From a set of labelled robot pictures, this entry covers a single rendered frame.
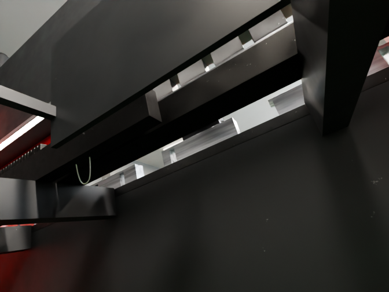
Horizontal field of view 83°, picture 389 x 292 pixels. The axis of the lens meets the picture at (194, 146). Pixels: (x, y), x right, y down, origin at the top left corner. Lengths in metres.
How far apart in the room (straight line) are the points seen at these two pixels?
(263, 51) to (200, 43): 0.20
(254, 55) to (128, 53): 0.35
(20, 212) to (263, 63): 0.91
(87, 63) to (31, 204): 0.54
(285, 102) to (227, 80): 0.36
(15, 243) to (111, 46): 1.37
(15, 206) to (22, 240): 0.85
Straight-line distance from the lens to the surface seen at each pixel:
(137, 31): 0.71
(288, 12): 1.24
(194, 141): 1.03
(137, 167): 1.22
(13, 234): 1.80
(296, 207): 0.84
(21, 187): 1.01
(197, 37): 0.56
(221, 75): 0.68
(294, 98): 0.96
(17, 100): 0.82
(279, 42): 0.68
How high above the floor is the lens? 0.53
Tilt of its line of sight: 23 degrees up
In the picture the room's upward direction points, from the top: 15 degrees counter-clockwise
